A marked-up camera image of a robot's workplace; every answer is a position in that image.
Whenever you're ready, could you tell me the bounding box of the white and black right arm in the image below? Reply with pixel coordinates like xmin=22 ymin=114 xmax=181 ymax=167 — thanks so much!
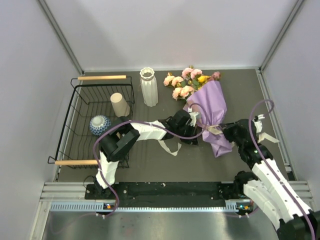
xmin=220 ymin=118 xmax=320 ymax=240

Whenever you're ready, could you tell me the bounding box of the beige paper cup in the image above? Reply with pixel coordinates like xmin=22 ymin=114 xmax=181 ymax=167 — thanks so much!
xmin=110 ymin=92 xmax=130 ymax=117

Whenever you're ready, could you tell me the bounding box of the grey slotted cable duct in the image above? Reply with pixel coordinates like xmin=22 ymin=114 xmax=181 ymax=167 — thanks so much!
xmin=50 ymin=202 xmax=253 ymax=213

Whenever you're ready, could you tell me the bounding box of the cream printed ribbon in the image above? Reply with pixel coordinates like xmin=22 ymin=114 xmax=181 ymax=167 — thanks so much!
xmin=158 ymin=125 xmax=279 ymax=157

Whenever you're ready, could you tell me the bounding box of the white ribbed ceramic vase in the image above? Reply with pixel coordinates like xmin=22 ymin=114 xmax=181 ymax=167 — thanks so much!
xmin=139 ymin=67 xmax=158 ymax=107

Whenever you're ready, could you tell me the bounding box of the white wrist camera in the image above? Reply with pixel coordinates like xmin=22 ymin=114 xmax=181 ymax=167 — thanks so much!
xmin=253 ymin=114 xmax=265 ymax=134
xmin=187 ymin=107 xmax=201 ymax=127

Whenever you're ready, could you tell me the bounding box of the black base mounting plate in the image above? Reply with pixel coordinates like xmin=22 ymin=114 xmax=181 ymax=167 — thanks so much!
xmin=84 ymin=181 xmax=253 ymax=201

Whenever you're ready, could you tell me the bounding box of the purple flower bouquet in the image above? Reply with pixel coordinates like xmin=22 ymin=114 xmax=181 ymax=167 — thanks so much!
xmin=163 ymin=66 xmax=232 ymax=157

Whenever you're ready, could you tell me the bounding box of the blue white patterned bowl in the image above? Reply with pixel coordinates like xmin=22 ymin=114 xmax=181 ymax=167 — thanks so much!
xmin=89 ymin=115 xmax=112 ymax=136

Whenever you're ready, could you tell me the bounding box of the black wire basket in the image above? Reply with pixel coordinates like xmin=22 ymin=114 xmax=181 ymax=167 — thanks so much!
xmin=47 ymin=75 xmax=135 ymax=169

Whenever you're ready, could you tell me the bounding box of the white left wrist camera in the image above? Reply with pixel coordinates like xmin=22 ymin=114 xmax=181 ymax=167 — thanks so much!
xmin=187 ymin=107 xmax=201 ymax=127

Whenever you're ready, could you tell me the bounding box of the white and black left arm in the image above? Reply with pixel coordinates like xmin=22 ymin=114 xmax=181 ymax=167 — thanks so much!
xmin=93 ymin=108 xmax=200 ymax=199

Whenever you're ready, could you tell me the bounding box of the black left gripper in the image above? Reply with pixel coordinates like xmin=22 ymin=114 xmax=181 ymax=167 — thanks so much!
xmin=175 ymin=122 xmax=199 ymax=146

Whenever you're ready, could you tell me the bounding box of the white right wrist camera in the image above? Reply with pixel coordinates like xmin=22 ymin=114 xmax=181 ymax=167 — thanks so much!
xmin=253 ymin=114 xmax=265 ymax=134

